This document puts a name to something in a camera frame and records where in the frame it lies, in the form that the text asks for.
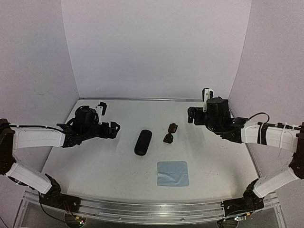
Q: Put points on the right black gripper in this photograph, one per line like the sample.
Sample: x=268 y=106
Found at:
x=192 y=111

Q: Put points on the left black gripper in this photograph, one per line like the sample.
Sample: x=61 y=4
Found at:
x=113 y=133

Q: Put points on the black glasses case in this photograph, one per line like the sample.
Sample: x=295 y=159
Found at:
x=143 y=142

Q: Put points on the blue cleaning cloth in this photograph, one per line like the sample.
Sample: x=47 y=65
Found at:
x=172 y=174

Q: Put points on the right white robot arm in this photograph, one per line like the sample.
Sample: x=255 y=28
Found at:
x=282 y=136

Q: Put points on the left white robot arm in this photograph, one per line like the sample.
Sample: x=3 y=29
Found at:
x=14 y=137

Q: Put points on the tortoiseshell sunglasses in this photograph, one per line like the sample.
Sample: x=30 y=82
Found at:
x=169 y=136

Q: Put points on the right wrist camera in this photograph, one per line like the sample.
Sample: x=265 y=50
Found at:
x=207 y=93

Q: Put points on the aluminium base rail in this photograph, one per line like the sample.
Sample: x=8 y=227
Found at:
x=144 y=212

